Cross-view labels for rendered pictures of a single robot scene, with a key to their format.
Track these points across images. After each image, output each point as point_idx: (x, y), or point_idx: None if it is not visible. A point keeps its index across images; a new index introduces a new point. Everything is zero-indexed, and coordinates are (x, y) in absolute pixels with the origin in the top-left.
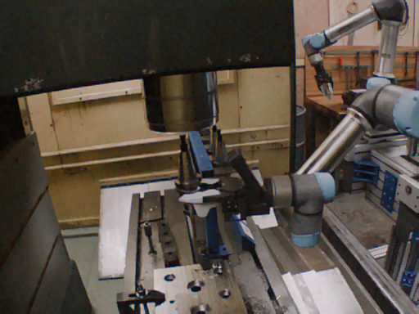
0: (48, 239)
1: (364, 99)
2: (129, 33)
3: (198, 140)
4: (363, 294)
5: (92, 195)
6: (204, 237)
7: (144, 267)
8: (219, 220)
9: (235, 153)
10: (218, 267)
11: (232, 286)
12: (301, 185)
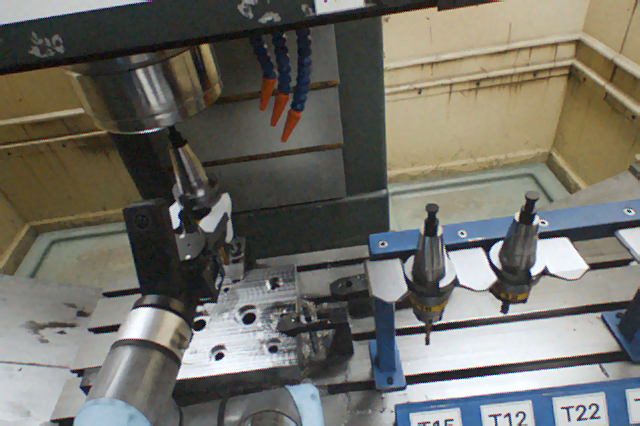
0: (298, 137)
1: None
2: None
3: (586, 219)
4: None
5: (614, 168)
6: (441, 348)
7: (354, 268)
8: (514, 381)
9: (130, 203)
10: (281, 346)
11: (229, 364)
12: (102, 365)
